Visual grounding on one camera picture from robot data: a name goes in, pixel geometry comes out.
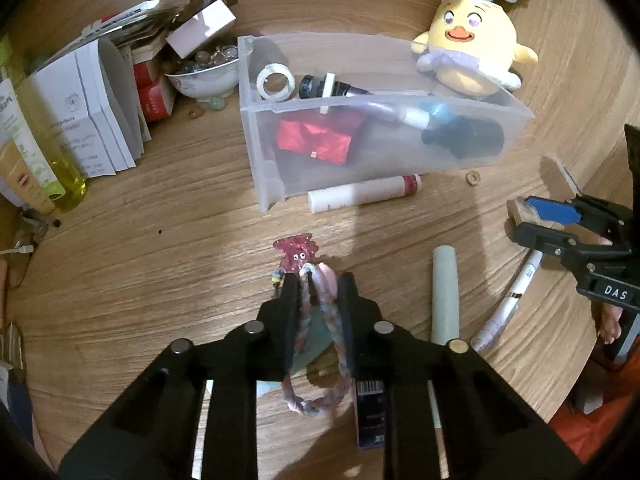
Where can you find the stack of books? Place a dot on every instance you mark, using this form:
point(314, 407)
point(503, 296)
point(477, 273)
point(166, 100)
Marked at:
point(144, 20)

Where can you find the white tube red cap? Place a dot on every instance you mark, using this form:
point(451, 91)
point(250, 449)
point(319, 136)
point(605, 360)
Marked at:
point(363, 193)

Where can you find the person's right hand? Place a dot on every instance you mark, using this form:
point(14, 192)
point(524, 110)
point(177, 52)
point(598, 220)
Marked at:
point(609, 322)

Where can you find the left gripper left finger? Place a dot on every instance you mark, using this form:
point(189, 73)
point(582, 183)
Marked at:
point(150, 430)

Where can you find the small white box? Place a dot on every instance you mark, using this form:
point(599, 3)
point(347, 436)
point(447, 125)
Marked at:
point(209, 23)

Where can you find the pale green tube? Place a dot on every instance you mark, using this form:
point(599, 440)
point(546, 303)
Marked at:
point(445, 296)

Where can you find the white tape roll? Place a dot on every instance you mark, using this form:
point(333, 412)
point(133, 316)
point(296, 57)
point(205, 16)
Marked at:
point(275, 82)

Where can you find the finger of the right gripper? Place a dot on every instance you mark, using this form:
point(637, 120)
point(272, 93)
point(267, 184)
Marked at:
point(546, 240)
point(552, 211)

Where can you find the orange jacket sleeve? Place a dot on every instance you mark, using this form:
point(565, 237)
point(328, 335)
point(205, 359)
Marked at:
point(585, 434)

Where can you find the small stamp block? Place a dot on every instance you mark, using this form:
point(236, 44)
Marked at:
point(521, 212)

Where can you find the white paper boxes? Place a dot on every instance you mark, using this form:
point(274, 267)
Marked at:
point(88, 101)

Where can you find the yellow chick plush toy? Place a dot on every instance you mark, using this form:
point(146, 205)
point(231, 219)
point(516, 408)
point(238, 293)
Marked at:
point(471, 46)

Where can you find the red boxes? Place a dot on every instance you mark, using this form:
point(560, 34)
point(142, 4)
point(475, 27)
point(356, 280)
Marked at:
point(156, 93)

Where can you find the eyeglasses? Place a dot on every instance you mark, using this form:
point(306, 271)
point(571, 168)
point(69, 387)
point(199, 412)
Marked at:
point(32, 228)

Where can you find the blue Max staple box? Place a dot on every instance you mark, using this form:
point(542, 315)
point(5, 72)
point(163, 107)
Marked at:
point(369, 412)

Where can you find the beige cosmetic tube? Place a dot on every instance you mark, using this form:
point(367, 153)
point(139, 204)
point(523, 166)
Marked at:
point(21, 181)

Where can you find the blue tape roll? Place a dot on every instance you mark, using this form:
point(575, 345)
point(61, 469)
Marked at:
point(440, 114)

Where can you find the white bowl of marbles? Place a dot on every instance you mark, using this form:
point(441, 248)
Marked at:
point(209, 74)

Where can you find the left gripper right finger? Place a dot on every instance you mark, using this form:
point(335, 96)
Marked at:
point(445, 394)

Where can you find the dark green bottle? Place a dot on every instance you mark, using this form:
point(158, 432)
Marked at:
point(467, 137)

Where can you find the yellow spray bottle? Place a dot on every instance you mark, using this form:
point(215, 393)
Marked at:
point(54, 171)

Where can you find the clear plastic storage bin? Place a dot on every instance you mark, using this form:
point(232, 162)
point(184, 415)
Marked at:
point(321, 109)

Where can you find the loose marble on desk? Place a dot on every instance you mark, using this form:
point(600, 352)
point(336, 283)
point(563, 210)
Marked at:
point(216, 103)

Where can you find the white pen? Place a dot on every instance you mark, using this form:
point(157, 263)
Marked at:
point(489, 334)

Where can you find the red foil pouch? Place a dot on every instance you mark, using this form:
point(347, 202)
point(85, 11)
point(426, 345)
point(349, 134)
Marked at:
point(326, 137)

